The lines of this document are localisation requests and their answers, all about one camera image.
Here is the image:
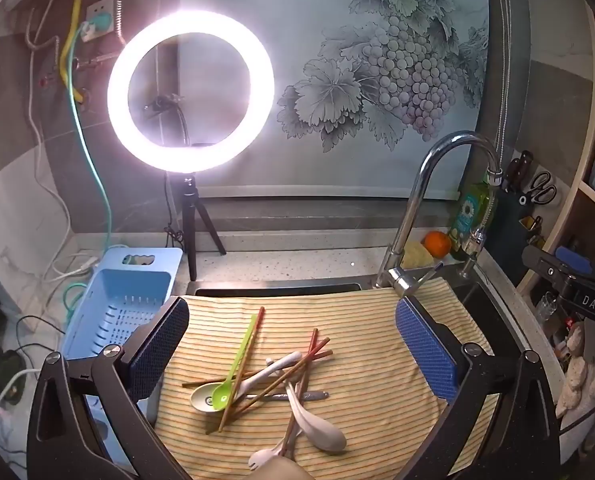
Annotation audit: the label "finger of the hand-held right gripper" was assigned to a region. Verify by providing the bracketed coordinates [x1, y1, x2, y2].
[554, 245, 595, 282]
[522, 245, 577, 292]

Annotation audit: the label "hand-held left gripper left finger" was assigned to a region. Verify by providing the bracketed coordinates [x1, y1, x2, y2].
[26, 296, 198, 480]

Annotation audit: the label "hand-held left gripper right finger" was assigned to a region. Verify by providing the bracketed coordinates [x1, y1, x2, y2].
[394, 296, 565, 480]

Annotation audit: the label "white ceramic spoon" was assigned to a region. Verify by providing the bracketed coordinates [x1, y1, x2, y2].
[190, 351, 303, 414]

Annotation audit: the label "green plastic spoon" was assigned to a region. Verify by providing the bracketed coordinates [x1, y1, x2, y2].
[208, 314, 258, 407]

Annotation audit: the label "blue plastic drainer basket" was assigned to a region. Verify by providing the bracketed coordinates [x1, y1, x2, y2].
[58, 246, 186, 466]

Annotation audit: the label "metal table knife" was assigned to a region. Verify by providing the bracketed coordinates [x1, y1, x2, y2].
[248, 390, 329, 403]

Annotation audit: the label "beige plastic spoon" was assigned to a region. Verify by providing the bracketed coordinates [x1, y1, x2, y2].
[284, 382, 348, 453]

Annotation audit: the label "beige plastic spork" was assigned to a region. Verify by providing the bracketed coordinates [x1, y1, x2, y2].
[248, 440, 291, 471]

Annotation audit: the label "person's right hand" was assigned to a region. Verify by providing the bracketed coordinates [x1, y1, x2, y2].
[556, 324, 595, 419]

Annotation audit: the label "glass cup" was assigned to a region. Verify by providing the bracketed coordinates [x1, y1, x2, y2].
[533, 291, 558, 323]

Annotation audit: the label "dark knife block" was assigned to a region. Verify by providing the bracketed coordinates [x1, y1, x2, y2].
[497, 187, 548, 281]

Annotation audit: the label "black scissors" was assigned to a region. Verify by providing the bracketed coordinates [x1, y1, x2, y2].
[520, 171, 557, 206]

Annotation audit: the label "green dish soap bottle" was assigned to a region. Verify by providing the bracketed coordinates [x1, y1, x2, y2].
[448, 182, 498, 261]

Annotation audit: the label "yellow sponge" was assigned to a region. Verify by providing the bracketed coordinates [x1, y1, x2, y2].
[400, 241, 435, 270]

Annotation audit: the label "striped cloth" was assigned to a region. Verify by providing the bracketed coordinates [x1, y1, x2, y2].
[150, 277, 498, 480]

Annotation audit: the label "orange fruit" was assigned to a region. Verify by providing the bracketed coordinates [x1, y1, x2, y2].
[423, 231, 452, 257]

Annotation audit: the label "black tripod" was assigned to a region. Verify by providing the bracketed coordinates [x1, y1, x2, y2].
[180, 172, 227, 282]

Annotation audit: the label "chrome faucet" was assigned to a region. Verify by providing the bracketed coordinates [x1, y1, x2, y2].
[375, 131, 503, 298]

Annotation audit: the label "beige plastic object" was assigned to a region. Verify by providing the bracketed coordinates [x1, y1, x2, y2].
[276, 459, 323, 480]

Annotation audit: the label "yellow pipe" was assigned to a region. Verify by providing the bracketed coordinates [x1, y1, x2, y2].
[60, 0, 86, 106]

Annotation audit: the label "black handled knife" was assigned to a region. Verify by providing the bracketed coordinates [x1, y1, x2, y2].
[506, 150, 534, 193]

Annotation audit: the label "black cable with switch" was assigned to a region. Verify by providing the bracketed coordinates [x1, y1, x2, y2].
[164, 175, 186, 256]

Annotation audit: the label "ring light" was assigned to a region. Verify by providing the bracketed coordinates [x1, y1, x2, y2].
[106, 8, 276, 176]

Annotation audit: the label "green hose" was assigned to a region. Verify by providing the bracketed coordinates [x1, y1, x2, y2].
[62, 20, 116, 321]

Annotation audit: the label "white cable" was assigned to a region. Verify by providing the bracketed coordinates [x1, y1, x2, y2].
[25, 0, 101, 286]

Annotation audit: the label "grape print wall panel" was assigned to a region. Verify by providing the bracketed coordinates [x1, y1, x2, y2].
[178, 0, 491, 198]

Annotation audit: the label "white wall socket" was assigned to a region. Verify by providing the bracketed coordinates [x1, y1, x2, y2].
[85, 0, 116, 41]

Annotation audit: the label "corrugated metal hose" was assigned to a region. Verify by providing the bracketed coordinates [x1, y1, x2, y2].
[112, 0, 131, 43]

